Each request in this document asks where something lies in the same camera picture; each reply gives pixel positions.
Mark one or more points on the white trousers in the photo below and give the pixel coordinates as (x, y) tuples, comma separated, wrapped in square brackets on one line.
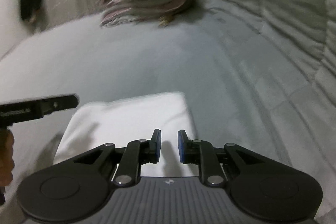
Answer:
[(123, 121)]

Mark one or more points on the person left hand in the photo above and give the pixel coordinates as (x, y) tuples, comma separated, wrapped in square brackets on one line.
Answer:
[(6, 158)]

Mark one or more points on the grey bed sheet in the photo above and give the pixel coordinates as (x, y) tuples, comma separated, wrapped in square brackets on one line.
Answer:
[(258, 73)]

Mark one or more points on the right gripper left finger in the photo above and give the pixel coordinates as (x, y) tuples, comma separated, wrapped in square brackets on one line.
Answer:
[(136, 154)]

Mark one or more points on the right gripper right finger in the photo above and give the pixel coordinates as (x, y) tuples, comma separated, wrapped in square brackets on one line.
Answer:
[(202, 154)]

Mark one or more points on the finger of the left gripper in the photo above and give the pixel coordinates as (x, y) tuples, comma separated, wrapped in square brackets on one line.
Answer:
[(58, 103)]

